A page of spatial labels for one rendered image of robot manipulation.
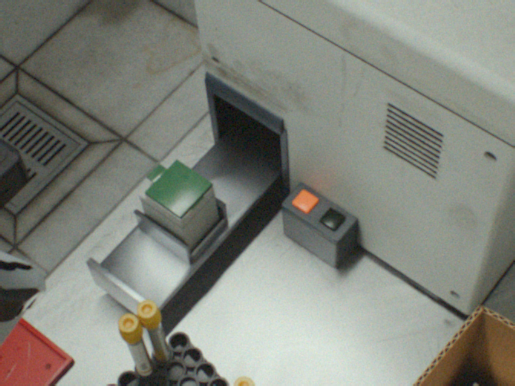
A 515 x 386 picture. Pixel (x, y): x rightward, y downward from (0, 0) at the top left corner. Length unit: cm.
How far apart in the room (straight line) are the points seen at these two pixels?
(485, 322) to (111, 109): 146
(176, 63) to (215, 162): 125
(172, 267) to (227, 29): 21
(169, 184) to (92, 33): 143
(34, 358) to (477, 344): 36
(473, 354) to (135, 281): 28
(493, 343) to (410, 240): 12
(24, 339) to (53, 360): 3
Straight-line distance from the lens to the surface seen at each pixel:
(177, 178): 82
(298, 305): 88
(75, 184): 202
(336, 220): 86
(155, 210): 83
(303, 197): 87
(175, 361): 84
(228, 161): 91
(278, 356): 86
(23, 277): 70
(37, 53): 223
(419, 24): 66
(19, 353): 90
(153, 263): 87
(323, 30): 70
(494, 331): 74
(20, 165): 61
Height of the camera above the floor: 168
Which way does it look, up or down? 59 degrees down
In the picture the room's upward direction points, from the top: 6 degrees counter-clockwise
